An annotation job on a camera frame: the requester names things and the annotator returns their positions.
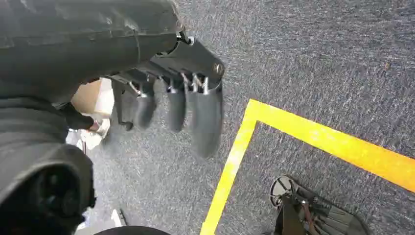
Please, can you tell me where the small white floor object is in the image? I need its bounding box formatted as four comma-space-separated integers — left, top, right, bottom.
110, 209, 128, 228

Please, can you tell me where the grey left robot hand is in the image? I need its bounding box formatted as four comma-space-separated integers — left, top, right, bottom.
0, 0, 225, 235

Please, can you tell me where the white clutter on floor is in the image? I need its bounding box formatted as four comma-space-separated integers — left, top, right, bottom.
66, 118, 112, 154

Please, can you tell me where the yellow floor tape line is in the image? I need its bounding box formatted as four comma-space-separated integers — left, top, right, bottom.
199, 98, 415, 235

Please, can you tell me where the tan cardboard box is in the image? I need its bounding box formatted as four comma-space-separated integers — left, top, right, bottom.
70, 77, 115, 119

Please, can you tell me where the ribbed grey left arm sleeve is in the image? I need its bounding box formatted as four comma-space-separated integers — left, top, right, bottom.
0, 96, 69, 186

